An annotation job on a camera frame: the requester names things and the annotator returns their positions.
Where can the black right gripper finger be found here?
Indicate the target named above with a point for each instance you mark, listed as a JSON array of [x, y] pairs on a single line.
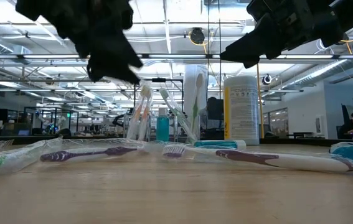
[[251, 63], [257, 40]]

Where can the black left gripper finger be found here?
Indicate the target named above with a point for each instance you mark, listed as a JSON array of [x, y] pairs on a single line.
[[111, 67], [120, 46]]

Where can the small teal bottle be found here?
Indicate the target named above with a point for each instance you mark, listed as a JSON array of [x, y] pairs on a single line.
[[162, 129]]

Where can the teal toothpaste tube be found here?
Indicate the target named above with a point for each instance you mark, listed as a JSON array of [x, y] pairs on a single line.
[[216, 144]]

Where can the purple toothbrush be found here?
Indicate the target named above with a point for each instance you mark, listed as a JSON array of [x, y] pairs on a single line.
[[288, 161], [70, 154]]

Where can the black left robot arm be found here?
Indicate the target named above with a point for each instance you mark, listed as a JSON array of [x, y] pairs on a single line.
[[39, 9]]

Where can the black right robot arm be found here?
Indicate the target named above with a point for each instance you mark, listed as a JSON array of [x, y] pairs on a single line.
[[350, 12]]

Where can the background robot station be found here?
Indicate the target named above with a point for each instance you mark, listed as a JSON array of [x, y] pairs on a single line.
[[51, 109]]

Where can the white wipes canister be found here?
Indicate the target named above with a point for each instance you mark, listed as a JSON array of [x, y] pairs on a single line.
[[241, 109]]

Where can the black monitor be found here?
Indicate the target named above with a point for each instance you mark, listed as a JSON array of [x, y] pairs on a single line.
[[215, 109]]

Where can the clear acrylic organizer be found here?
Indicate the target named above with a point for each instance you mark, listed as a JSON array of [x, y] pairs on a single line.
[[153, 133]]

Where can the black background station frame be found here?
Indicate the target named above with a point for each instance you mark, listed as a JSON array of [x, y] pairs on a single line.
[[159, 80]]

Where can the black aluminium table frame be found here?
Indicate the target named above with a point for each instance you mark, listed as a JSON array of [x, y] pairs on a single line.
[[23, 139]]

